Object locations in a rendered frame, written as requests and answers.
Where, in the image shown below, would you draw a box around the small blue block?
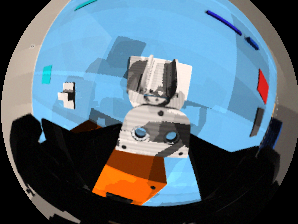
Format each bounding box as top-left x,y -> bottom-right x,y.
246,36 -> 259,51

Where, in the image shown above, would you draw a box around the blue long bar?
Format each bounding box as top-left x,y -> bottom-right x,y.
206,10 -> 242,36

